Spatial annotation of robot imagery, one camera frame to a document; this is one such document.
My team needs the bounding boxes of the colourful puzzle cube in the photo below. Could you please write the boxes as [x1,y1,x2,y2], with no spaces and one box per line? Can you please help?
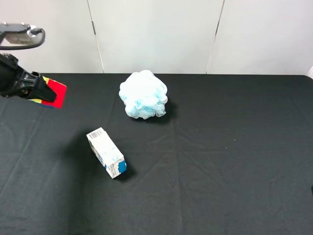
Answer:
[28,76,67,109]

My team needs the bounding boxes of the white blue milk carton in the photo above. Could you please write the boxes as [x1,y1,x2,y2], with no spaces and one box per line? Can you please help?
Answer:
[86,127,127,179]

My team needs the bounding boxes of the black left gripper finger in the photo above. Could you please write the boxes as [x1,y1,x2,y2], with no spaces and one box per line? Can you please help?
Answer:
[28,78,57,102]

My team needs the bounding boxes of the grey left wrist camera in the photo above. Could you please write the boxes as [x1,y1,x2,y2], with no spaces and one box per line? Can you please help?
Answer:
[0,23,42,45]

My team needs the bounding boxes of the light blue bath loofah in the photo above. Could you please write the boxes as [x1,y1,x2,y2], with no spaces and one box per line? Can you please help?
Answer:
[119,70,168,119]

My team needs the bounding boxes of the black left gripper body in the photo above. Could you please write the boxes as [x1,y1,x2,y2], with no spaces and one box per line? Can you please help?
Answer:
[9,67,41,98]

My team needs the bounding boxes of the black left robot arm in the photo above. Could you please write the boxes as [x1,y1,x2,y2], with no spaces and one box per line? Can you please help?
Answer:
[0,53,57,102]

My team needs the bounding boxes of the black tablecloth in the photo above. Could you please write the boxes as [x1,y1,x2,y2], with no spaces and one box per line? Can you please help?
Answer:
[0,74,313,235]

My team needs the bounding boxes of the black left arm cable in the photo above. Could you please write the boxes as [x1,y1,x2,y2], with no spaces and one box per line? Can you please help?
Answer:
[0,27,46,51]

